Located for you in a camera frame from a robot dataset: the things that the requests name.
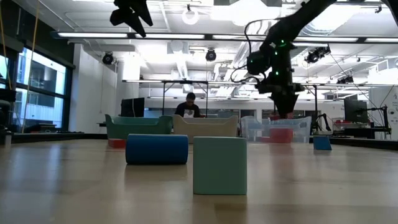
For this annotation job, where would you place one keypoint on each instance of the grey plastic bin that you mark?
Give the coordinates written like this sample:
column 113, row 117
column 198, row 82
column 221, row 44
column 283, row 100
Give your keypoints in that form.
column 211, row 127

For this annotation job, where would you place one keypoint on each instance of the blue cylinder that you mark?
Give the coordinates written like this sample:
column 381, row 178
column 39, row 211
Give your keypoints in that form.
column 155, row 149

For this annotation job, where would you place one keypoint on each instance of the black round ceiling lamp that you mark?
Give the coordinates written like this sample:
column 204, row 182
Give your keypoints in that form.
column 108, row 58
column 211, row 55

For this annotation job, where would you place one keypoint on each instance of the long red block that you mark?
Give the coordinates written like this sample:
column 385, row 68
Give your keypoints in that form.
column 281, row 136

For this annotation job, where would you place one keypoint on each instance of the black metal table frame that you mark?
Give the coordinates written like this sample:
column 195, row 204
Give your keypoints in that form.
column 185, row 81
column 316, row 105

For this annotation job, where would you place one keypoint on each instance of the person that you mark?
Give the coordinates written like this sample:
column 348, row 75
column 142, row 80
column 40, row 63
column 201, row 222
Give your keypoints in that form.
column 187, row 110

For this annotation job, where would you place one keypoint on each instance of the green plastic bin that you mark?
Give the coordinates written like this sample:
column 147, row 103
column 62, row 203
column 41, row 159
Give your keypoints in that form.
column 136, row 129

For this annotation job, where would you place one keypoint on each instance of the black ceiling camera cluster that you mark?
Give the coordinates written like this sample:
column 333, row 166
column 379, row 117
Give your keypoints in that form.
column 345, row 80
column 315, row 55

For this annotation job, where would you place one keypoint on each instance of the black equipment stand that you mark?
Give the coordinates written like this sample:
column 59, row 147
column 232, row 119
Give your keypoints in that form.
column 385, row 121

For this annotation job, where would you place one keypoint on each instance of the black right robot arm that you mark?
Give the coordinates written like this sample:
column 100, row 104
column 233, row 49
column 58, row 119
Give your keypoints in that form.
column 298, row 21

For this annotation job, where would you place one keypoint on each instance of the black ceiling light rail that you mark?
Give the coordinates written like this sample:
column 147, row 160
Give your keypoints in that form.
column 209, row 37

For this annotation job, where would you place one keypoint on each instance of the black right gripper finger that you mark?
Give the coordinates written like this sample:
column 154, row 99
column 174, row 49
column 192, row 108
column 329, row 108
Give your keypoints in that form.
column 281, row 104
column 292, row 102

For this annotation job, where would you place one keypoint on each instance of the black aluminium table frame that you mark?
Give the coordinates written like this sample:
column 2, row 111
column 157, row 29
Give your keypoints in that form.
column 46, row 137

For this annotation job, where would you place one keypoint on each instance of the teal cube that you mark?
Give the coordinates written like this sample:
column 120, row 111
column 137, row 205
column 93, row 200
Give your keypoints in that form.
column 219, row 165

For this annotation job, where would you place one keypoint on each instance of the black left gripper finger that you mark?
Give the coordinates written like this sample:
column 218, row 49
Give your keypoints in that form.
column 145, row 11
column 130, row 17

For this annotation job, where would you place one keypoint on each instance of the blue cube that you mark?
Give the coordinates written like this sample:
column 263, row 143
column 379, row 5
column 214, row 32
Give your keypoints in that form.
column 322, row 143

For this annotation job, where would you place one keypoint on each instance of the clear plastic bin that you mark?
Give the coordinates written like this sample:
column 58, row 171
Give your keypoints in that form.
column 301, row 130

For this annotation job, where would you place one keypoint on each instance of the large glass window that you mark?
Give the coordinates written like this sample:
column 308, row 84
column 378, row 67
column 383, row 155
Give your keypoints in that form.
column 40, row 77

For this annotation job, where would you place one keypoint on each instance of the black monitor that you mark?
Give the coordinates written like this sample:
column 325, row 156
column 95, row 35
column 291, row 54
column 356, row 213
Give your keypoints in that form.
column 356, row 110
column 132, row 107

